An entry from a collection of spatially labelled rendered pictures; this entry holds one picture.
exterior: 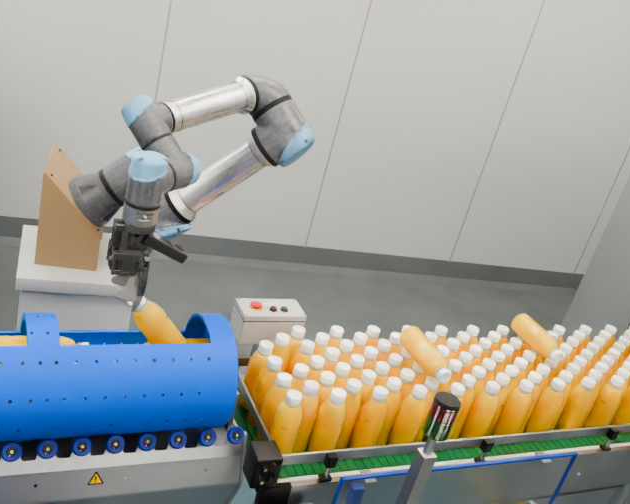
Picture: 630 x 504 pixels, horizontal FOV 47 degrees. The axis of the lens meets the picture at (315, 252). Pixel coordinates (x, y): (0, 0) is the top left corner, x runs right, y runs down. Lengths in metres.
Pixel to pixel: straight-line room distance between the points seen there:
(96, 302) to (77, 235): 0.19
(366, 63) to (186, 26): 1.12
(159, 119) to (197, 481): 0.89
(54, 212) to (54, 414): 0.59
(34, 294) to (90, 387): 0.49
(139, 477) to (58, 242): 0.66
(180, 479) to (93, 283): 0.57
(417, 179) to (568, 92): 1.20
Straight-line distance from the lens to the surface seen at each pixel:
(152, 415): 1.74
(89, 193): 2.05
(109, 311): 2.11
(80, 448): 1.81
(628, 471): 2.73
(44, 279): 2.05
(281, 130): 1.87
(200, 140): 4.54
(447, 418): 1.73
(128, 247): 1.62
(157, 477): 1.89
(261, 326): 2.16
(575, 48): 5.34
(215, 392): 1.75
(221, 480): 1.95
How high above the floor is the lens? 2.17
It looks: 24 degrees down
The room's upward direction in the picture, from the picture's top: 15 degrees clockwise
